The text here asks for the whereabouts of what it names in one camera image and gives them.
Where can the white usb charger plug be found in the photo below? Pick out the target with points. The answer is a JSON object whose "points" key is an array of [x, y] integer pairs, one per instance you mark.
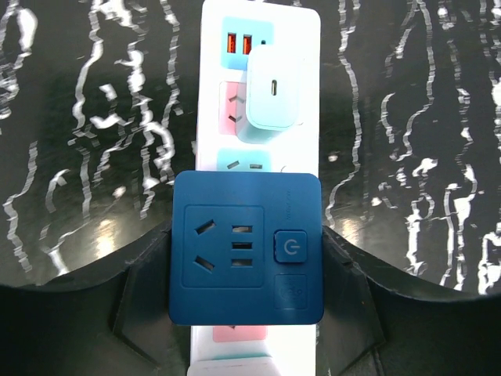
{"points": [[257, 366]]}

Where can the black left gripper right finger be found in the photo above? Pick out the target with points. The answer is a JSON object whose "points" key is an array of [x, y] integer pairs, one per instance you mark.
{"points": [[380, 320]]}

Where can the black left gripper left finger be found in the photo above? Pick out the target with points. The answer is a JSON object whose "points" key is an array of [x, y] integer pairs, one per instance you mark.
{"points": [[107, 318]]}

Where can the white multicolour power strip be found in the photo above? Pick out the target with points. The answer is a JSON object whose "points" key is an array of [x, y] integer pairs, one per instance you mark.
{"points": [[230, 30]]}

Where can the blue cube socket adapter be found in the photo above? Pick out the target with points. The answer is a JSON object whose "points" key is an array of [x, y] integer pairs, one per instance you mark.
{"points": [[246, 249]]}

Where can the teal charger plug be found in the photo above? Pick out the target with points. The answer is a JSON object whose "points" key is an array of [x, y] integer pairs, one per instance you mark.
{"points": [[272, 90]]}

